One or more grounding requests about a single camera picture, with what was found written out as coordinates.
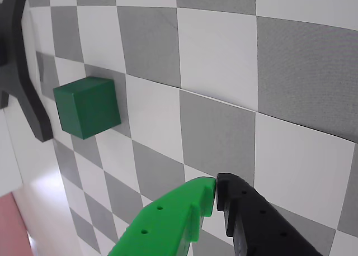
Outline dark green cube dice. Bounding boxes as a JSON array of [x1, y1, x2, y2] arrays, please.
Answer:
[[53, 76, 122, 140]]

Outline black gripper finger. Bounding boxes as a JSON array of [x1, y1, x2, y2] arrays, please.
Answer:
[[215, 172, 324, 256]]

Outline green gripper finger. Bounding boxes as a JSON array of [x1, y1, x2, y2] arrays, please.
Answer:
[[107, 177, 218, 256]]

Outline black camera stand foot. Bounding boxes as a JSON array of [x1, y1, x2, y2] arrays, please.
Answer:
[[0, 0, 54, 143]]

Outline grey white checkered mat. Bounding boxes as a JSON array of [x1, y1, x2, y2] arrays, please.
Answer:
[[26, 0, 358, 256]]

